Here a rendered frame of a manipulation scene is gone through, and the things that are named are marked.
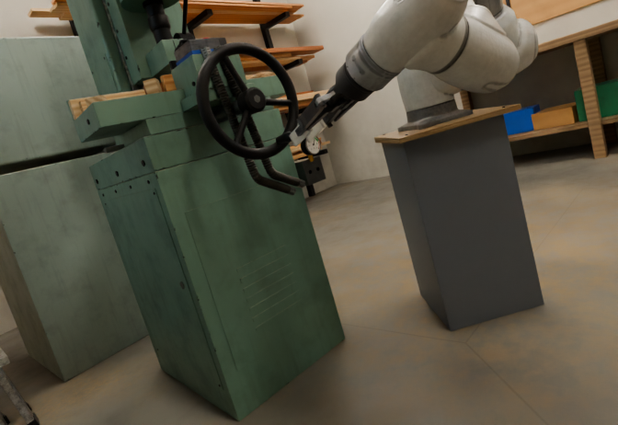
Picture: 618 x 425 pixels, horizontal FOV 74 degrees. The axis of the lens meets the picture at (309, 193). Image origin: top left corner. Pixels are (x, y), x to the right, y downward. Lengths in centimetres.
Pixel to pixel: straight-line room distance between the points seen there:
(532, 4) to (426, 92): 281
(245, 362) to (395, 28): 94
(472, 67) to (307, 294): 86
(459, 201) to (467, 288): 27
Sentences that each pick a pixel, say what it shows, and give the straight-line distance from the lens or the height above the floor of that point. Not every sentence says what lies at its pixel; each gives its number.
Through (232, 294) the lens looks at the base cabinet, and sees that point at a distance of 118.
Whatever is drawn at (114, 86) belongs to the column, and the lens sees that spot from 152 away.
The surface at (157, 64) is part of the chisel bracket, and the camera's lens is 138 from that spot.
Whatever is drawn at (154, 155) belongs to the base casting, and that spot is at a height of 75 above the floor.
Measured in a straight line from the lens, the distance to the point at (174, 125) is 113.
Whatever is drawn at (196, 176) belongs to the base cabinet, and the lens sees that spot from 113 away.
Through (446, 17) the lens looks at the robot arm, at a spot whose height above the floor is 80.
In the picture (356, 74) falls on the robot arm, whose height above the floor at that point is 77.
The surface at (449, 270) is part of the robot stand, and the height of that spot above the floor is 19.
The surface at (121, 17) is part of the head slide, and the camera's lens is 147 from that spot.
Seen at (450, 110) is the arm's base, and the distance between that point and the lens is 134.
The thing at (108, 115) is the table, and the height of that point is 86.
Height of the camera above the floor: 69
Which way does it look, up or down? 8 degrees down
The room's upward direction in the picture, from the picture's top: 16 degrees counter-clockwise
